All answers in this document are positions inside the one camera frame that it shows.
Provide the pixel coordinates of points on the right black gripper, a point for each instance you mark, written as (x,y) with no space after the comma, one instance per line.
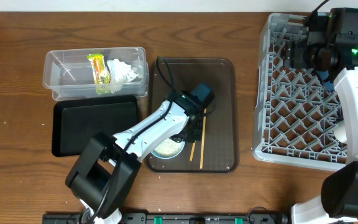
(294,53)

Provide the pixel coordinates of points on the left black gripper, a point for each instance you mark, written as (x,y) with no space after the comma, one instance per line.
(197,135)

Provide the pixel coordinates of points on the wooden chopstick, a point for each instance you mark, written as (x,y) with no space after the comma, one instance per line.
(202,142)
(192,151)

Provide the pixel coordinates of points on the light blue bowl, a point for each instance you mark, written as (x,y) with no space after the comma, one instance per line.
(168,149)

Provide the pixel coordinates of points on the dark blue plate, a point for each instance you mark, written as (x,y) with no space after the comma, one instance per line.
(323,77)

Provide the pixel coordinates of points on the white cup green inside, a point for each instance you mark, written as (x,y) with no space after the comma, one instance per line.
(340,132)

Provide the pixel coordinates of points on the white napkin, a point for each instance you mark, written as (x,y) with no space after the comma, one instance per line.
(121,73)

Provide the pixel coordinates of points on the green orange snack wrapper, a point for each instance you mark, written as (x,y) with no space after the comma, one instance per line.
(101,73)

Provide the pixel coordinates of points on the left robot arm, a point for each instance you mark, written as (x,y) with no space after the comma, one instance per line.
(107,167)

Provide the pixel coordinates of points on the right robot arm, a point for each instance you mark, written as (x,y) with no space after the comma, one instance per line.
(331,48)

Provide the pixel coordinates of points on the grey dishwasher rack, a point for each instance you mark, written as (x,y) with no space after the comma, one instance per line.
(294,116)

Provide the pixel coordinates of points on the brown serving tray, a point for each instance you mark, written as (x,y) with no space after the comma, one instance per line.
(221,150)

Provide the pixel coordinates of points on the black plastic bin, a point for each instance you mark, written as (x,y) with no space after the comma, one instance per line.
(75,122)

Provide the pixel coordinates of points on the clear plastic bin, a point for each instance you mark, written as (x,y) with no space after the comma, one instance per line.
(69,74)

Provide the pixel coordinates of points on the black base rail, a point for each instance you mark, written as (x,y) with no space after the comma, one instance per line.
(252,218)

